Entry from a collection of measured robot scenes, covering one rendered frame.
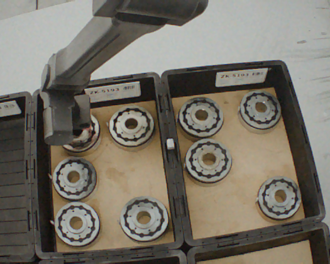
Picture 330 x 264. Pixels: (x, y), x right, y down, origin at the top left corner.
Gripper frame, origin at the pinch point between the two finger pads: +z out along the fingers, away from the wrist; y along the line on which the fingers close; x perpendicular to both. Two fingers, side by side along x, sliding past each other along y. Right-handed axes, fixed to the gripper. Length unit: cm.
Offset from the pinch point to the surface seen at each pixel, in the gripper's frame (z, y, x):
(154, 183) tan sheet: 4.2, 15.9, -13.8
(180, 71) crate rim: -3.9, 24.8, 8.2
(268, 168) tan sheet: 5.6, 41.8, -13.7
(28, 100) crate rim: -6.0, -10.4, 5.8
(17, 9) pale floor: 93, -60, 125
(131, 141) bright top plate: 1.6, 12.0, -4.3
